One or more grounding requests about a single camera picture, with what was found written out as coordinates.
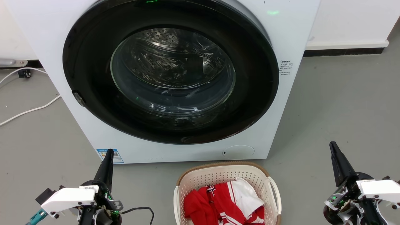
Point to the black round washer door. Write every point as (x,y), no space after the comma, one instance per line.
(93,47)

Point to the beige perforated laundry basket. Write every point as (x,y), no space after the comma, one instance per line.
(200,178)

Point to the round white filter cover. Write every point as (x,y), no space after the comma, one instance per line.
(239,152)

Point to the red garment with white stripes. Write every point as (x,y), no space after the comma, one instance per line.
(218,203)

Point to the small black caster wheel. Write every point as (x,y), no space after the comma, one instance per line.
(24,73)

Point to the white front-load washing machine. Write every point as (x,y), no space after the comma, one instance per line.
(50,37)

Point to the blue energy label sticker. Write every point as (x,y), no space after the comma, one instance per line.
(118,157)

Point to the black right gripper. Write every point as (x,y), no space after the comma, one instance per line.
(342,201)

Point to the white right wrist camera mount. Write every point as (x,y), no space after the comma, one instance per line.
(379,189)

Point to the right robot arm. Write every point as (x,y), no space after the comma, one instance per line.
(372,214)

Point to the grey washer door latch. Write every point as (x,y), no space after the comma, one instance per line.
(78,98)

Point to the small printed text sticker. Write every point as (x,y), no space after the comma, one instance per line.
(285,67)

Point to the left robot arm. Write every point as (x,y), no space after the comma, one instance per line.
(86,217)

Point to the black wall baseboard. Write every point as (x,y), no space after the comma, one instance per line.
(343,52)

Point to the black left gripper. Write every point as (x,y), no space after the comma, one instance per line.
(107,204)

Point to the grey metal bracket bar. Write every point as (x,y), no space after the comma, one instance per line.
(11,62)

